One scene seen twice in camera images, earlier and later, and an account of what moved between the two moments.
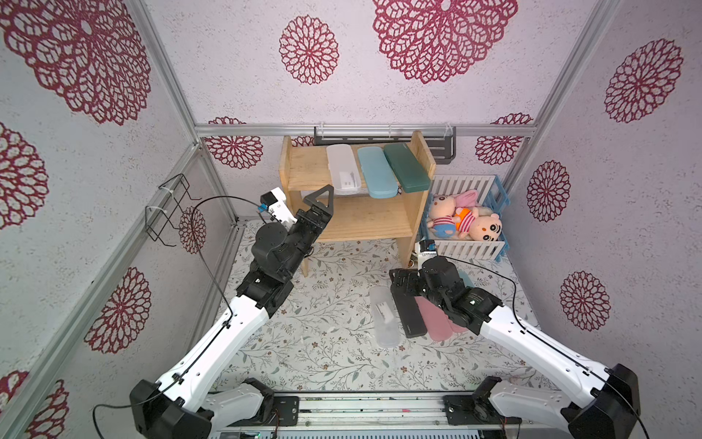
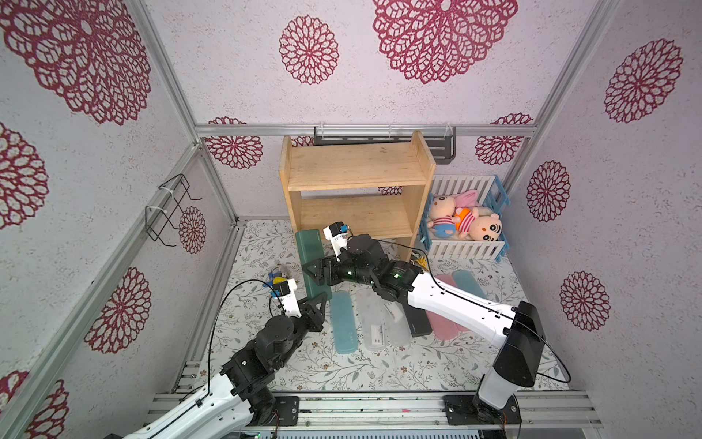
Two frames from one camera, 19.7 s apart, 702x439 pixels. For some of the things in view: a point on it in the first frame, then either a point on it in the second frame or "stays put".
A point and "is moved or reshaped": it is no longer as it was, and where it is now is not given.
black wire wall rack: x=172 y=200 stays put
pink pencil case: x=458 y=328 is moved or reshaped
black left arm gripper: x=316 y=223 to x=312 y=315
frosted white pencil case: x=385 y=321 stays put
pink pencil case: x=437 y=323 stays put
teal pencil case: x=378 y=178 to x=345 y=327
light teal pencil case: x=466 y=278 stays put
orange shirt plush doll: x=472 y=224 stays put
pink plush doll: x=442 y=212 stays put
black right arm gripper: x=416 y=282 to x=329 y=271
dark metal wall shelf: x=441 y=140 stays put
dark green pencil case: x=410 y=176 to x=310 y=249
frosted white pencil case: x=345 y=172 to x=373 y=316
